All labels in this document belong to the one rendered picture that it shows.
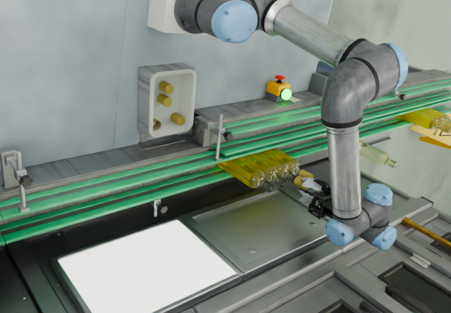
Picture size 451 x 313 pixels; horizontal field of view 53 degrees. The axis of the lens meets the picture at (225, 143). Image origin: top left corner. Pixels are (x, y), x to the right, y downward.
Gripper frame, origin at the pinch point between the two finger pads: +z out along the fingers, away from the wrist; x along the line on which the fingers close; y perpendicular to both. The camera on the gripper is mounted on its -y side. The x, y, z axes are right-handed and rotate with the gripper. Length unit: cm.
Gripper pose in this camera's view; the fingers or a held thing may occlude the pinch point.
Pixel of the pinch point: (304, 185)
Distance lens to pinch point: 158.6
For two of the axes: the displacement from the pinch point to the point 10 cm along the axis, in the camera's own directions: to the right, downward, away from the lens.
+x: -0.9, 9.1, 4.1
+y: -7.8, 1.9, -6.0
